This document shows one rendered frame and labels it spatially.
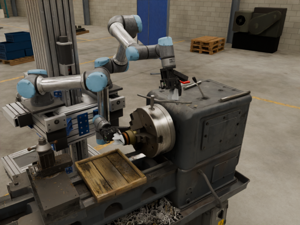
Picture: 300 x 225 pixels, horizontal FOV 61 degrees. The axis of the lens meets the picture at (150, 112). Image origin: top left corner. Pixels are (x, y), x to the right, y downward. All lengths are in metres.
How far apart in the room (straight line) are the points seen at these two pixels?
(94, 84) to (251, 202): 1.98
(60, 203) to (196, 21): 11.89
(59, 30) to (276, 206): 2.48
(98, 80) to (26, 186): 0.69
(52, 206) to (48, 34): 1.17
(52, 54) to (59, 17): 0.26
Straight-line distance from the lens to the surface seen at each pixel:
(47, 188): 1.40
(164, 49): 1.36
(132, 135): 1.47
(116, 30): 1.61
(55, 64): 2.01
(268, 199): 2.94
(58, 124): 1.77
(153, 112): 1.46
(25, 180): 1.60
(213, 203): 1.89
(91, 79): 1.51
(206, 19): 12.47
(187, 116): 1.44
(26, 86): 1.65
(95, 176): 1.55
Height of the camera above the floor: 1.85
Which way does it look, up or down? 25 degrees down
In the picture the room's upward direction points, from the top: 1 degrees clockwise
